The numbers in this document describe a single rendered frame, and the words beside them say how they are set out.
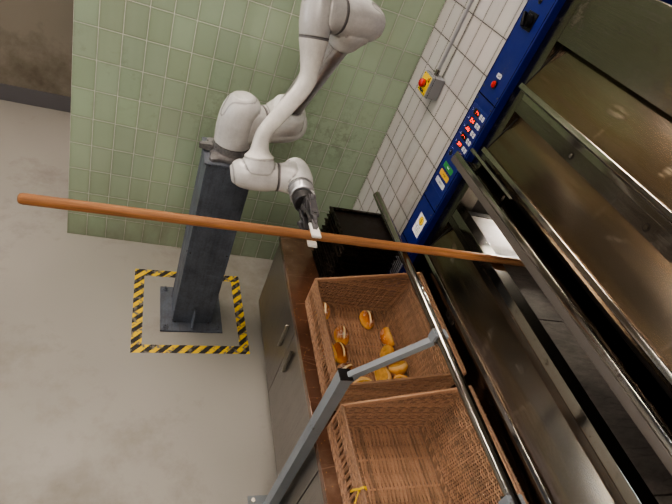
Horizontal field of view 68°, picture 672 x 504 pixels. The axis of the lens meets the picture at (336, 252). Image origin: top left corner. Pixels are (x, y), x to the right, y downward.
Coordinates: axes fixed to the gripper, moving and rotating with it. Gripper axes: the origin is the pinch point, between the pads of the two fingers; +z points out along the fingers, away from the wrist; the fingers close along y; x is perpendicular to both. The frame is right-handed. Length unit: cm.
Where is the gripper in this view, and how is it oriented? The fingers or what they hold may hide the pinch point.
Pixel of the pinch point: (313, 235)
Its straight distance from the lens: 155.7
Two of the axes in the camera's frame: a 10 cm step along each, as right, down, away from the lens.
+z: 2.0, 6.6, -7.2
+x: -9.2, -1.3, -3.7
